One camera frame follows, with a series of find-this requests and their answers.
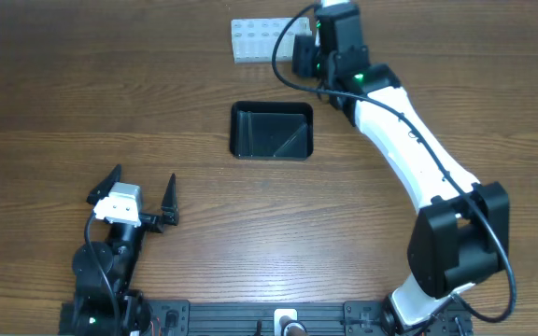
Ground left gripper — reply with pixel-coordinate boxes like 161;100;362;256
86;163;180;234

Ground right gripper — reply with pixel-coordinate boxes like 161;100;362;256
291;35;319;79

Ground clear test tube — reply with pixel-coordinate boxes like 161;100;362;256
245;110;254;157
272;121;309;158

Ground white test tube rack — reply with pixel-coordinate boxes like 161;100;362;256
230;17;313;64

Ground black tray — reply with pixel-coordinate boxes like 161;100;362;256
229;100;315;161

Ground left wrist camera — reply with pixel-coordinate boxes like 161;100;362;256
93;182;144;229

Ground black cable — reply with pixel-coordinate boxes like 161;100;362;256
83;212;123;336
271;3;517;324

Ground mounting rail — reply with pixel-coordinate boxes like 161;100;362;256
58;299;474;336

